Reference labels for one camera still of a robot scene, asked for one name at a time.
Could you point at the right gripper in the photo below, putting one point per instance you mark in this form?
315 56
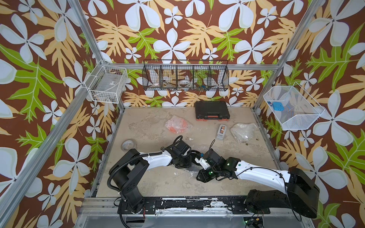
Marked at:
202 176

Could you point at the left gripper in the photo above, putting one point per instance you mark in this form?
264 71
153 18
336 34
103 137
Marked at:
188 163

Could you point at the orange plastic plate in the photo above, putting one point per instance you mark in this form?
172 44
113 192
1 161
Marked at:
177 126

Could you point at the clear bubble wrap sheet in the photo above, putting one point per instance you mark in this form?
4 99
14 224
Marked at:
177 118

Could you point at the black dinner plate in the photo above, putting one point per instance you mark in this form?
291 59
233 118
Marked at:
195 155

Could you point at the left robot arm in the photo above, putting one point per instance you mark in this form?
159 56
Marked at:
125 175

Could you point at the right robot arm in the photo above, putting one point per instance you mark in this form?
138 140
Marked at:
291 189

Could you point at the grey tape dispenser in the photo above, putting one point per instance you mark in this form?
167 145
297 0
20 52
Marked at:
221 132

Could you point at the black tool case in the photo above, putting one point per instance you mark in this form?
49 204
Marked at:
211 110

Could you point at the clear tape roll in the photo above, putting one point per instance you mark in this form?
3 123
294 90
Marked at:
128 145

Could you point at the blue small object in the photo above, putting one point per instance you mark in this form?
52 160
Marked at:
277 106

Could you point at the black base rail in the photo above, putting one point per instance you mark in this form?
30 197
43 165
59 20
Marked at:
150 205

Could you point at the black wire basket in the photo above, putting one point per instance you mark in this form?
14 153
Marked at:
195 75

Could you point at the white wire basket right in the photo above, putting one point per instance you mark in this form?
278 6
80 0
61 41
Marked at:
301 110

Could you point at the white wire basket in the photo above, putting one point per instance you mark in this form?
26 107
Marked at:
301 110
106 83

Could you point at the white wire basket left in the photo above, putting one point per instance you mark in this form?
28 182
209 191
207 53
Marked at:
106 83

